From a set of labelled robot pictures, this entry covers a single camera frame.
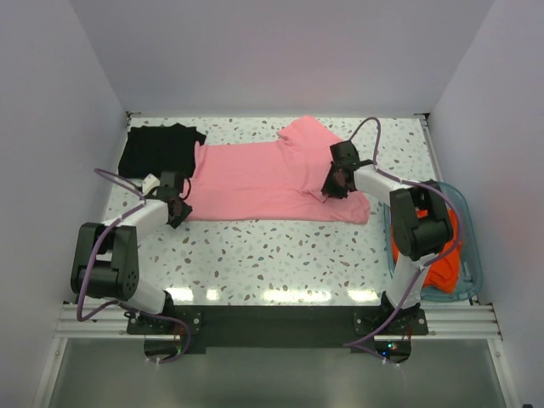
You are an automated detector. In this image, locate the pink t-shirt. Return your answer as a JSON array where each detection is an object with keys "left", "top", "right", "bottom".
[{"left": 187, "top": 116, "right": 371, "bottom": 224}]

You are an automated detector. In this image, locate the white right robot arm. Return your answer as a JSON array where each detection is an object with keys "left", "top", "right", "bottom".
[{"left": 321, "top": 141, "right": 454, "bottom": 334}]

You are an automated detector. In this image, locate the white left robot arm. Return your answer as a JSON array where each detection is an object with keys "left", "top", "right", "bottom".
[{"left": 70, "top": 168, "right": 192, "bottom": 333}]

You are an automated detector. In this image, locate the black folded t-shirt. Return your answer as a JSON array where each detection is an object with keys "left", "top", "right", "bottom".
[{"left": 118, "top": 123, "right": 207, "bottom": 179}]

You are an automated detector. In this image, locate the orange t-shirt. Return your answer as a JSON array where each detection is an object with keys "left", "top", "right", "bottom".
[{"left": 389, "top": 209, "right": 462, "bottom": 294}]

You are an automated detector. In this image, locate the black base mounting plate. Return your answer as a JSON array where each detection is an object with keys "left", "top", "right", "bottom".
[{"left": 124, "top": 305, "right": 429, "bottom": 362}]

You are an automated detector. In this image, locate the clear blue plastic basket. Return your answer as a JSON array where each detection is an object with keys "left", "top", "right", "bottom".
[{"left": 385, "top": 182, "right": 483, "bottom": 303}]

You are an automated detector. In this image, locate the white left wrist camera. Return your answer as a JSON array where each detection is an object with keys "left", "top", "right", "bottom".
[{"left": 141, "top": 173, "right": 161, "bottom": 196}]

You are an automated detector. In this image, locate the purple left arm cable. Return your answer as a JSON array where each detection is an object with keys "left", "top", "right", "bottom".
[{"left": 76, "top": 167, "right": 196, "bottom": 365}]

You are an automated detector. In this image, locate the aluminium frame rail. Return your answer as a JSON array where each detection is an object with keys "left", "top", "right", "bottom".
[{"left": 54, "top": 304, "right": 502, "bottom": 340}]

